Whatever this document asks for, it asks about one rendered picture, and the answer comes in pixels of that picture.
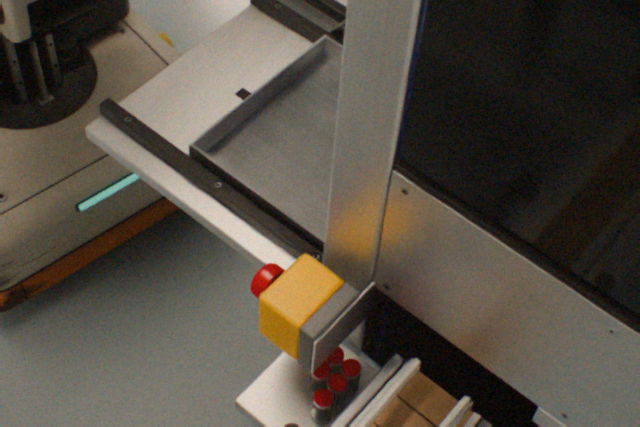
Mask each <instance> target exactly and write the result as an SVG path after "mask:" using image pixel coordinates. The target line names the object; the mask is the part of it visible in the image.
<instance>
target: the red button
mask: <svg viewBox="0 0 640 427"><path fill-rule="evenodd" d="M284 272H285V269H284V268H282V267H281V266H280V265H278V264H277V263H267V264H265V265H264V266H263V267H261V268H260V269H259V270H258V272H257V273H256V275H255V277H253V279H252V281H251V284H250V290H251V294H252V295H253V296H255V297H256V298H258V299H259V297H260V295H261V294H262V293H263V292H264V290H265V289H266V288H267V287H268V286H269V285H270V284H272V283H273V282H275V281H276V280H277V279H278V278H279V277H280V276H281V275H282V274H283V273H284Z"/></svg>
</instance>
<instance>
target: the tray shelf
mask: <svg viewBox="0 0 640 427"><path fill-rule="evenodd" d="M300 1H301V2H303V3H305V4H306V5H308V6H309V7H311V9H313V10H315V11H317V12H319V13H320V14H322V15H323V16H325V17H327V18H328V19H330V20H332V21H333V22H336V23H337V24H339V22H338V21H336V20H335V19H332V18H330V17H329V16H327V15H326V14H324V13H322V12H321V11H319V10H317V9H316V7H313V6H312V5H310V4H308V3H307V2H305V1H304V0H300ZM337 1H339V2H340V3H342V4H344V5H345V6H347V0H337ZM312 44H313V43H312V42H310V41H309V40H307V39H306V38H304V37H303V36H301V35H299V34H298V33H296V32H295V31H292V30H291V29H289V28H287V26H286V25H284V24H283V23H281V22H280V21H278V20H276V19H274V18H272V17H271V16H269V15H268V14H266V13H264V12H263V11H261V10H260V9H258V7H257V6H254V5H252V4H250V5H249V6H247V7H246V8H245V10H243V11H242V12H241V13H239V14H238V15H237V16H234V17H233V18H232V19H230V20H229V21H228V22H226V23H225V24H224V25H222V26H221V27H219V29H218V30H217V31H214V32H213V33H212V34H210V35H209V36H208V37H206V38H205V39H204V40H202V41H201V42H200V43H198V44H197V45H195V46H193V47H192V49H191V50H189V51H188V52H187V53H185V54H184V55H182V56H181V57H180V58H178V59H177V60H175V61H173V62H172V63H171V64H169V65H168V66H167V67H165V68H164V70H163V71H161V72H160V73H159V74H156V75H155V76H154V77H152V78H151V79H149V80H148V81H147V82H145V83H144V84H143V85H141V86H140V87H139V88H136V90H135V91H134V92H132V93H131V94H130V95H128V96H127V97H126V98H124V99H123V100H122V101H120V102H118V103H117V104H118V105H121V106H122V107H124V108H125V110H126V111H128V112H129V113H130V114H132V115H133V116H135V117H136V118H138V119H140V120H141V121H142V122H144V123H145V124H147V125H148V126H149V127H151V129H152V130H153V131H155V132H157V133H158V134H160V135H161V136H163V137H164V138H165V139H167V140H168V141H169V142H171V143H172V144H175V145H176V146H177V147H179V149H180V150H181V151H183V152H184V153H186V154H187V155H188V156H189V146H188V144H189V143H190V142H191V141H193V140H195V139H196V138H197V137H199V136H200V135H201V134H202V133H204V132H205V131H206V130H207V129H209V128H210V126H211V125H212V124H215V123H216V122H217V121H218V120H220V119H221V118H222V117H223V116H225V115H226V114H227V113H228V112H229V111H231V110H232V109H233V108H235V106H237V105H238V104H239V103H240V102H242V101H243V100H242V99H241V98H239V97H238V96H236V95H235V94H236V93H237V92H238V91H240V90H241V89H242V88H244V89H245V90H247V91H248V92H250V93H251V94H252V93H253V92H255V91H256V90H258V89H259V88H260V87H261V85H263V84H264V83H265V82H266V81H267V80H269V79H270V78H271V77H272V76H275V75H276V74H277V73H278V72H280V71H281V70H282V69H283V68H285V67H286V65H287V64H288V63H290V62H291V61H292V60H293V59H296V58H297V57H298V56H299V55H301V54H302V53H303V52H304V51H305V50H307V49H308V48H309V47H310V45H312ZM86 135H87V138H88V139H89V140H91V141H92V142H93V143H95V144H96V145H97V146H99V147H101V148H102V150H103V151H105V152H106V153H107V154H109V155H110V156H111V157H113V158H114V159H115V160H117V161H119V162H120V163H122V164H123V165H124V166H126V167H127V168H128V170H130V171H131V172H132V173H134V174H135V175H137V176H138V177H140V178H141V179H142V180H144V181H145V182H146V183H148V184H149V185H150V186H152V187H153V188H154V190H157V191H158V192H159V193H161V194H162V195H163V196H165V197H166V198H167V199H168V200H170V201H171V202H172V203H175V204H176V205H177V206H179V207H180V208H181V210H183V211H184V212H185V213H187V214H188V215H189V216H191V217H192V218H193V219H196V220H197V221H198V222H200V223H201V224H202V225H203V226H205V227H206V228H207V229H209V231H210V232H211V233H214V234H215V235H216V236H218V237H219V238H220V239H222V240H223V241H224V242H226V243H227V244H228V245H230V246H231V247H232V248H234V249H236V251H237V252H238V253H240V254H241V255H242V256H244V257H245V258H246V259H248V260H249V261H250V262H252V263H254V264H255V265H257V266H258V267H259V268H261V267H263V266H264V265H265V264H267V263H277V264H278V265H280V266H281V267H282V268H284V269H285V270H286V269H287V268H288V267H289V266H290V265H291V264H292V263H295V262H296V261H297V260H298V259H297V258H295V257H293V256H291V255H290V254H289V253H287V252H286V250H285V249H283V248H282V247H281V246H279V245H278V244H277V243H275V242H274V241H272V240H270V239H269V238H268V237H266V236H265V235H263V234H262V233H261V232H259V231H258V229H257V228H255V227H254V226H252V225H250V224H249V223H248V222H246V221H245V220H244V219H242V218H241V217H240V216H238V215H237V214H235V213H234V212H232V211H230V210H229V208H228V207H226V206H225V205H224V204H222V203H221V202H220V201H218V200H217V199H216V198H214V197H212V196H211V195H209V194H208V193H206V192H205V191H204V190H202V188H201V187H200V186H198V185H197V184H196V183H193V182H192V181H191V180H189V179H188V178H187V177H185V176H184V175H183V174H181V173H180V172H178V171H177V170H176V169H173V167H172V166H171V165H169V164H168V163H167V162H165V161H164V160H163V159H161V158H160V157H159V156H157V155H156V154H154V153H152V152H151V151H149V150H148V149H147V147H145V146H144V145H143V144H141V143H140V142H139V141H136V140H135V139H134V138H132V137H131V136H130V135H128V134H127V133H126V132H124V131H123V130H121V128H120V127H119V126H116V125H115V124H114V123H112V122H111V121H110V120H108V119H107V118H106V117H104V116H103V115H102V116H99V117H98V118H97V119H95V120H94V121H93V122H91V123H90V124H89V125H87V126H86Z"/></svg>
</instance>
